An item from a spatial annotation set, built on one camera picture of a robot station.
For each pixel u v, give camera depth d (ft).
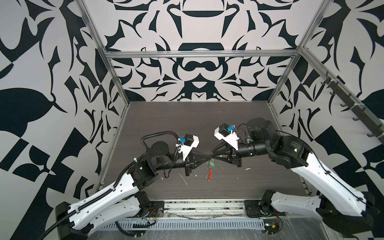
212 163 1.95
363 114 1.80
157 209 2.42
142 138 1.37
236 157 1.54
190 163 1.66
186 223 2.34
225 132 1.52
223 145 1.76
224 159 1.77
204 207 2.49
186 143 1.65
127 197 1.56
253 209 2.43
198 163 1.85
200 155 1.81
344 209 1.27
